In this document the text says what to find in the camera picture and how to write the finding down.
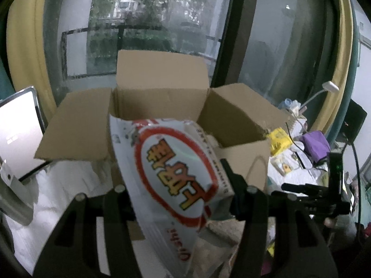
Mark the white tablet screen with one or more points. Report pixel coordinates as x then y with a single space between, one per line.
22 129

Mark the yellow curtain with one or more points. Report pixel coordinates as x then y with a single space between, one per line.
25 51

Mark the brown cardboard box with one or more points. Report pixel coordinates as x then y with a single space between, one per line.
164 85

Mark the yellow plastic bag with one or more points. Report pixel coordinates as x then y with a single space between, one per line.
279 141

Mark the white red snack bag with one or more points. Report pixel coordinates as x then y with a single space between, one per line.
175 182

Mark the white desk lamp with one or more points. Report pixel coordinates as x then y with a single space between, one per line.
328 86

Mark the steel thermos bottle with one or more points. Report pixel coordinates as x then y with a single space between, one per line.
16 200

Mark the purple cloth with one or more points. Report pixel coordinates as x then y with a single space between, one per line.
316 145

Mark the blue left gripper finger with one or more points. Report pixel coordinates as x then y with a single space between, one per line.
237 182

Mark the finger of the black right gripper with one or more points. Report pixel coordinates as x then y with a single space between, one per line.
305 189

